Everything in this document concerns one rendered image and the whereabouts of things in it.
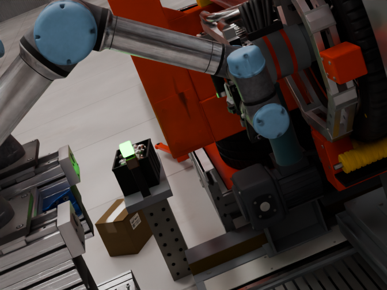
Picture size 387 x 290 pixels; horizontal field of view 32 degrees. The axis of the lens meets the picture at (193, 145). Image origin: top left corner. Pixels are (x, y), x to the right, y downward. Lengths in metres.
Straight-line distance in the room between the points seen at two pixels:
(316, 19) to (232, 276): 1.12
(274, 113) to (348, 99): 0.37
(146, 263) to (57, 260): 1.38
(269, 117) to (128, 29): 0.36
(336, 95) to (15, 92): 0.79
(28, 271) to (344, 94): 0.87
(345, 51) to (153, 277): 1.53
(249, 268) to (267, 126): 1.13
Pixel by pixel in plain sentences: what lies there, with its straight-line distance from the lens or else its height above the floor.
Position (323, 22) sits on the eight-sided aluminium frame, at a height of 0.95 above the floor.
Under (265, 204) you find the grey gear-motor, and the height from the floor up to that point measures 0.32.
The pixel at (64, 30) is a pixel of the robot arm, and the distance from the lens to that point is 1.33.
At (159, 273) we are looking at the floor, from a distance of 2.86.
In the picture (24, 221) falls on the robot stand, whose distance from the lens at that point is 1.58.
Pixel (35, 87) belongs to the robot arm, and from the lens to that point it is 1.38.
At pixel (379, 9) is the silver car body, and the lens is 1.51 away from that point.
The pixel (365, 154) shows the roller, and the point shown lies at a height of 0.52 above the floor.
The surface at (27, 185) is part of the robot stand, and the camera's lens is 2.09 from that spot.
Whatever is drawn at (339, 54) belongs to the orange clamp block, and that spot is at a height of 0.88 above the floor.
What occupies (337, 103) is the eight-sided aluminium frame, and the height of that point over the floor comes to 0.74.
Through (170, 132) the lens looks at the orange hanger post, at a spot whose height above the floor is 0.62.
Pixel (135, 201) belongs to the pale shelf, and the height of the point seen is 0.45.
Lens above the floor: 1.34
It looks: 19 degrees down
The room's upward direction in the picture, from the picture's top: 22 degrees counter-clockwise
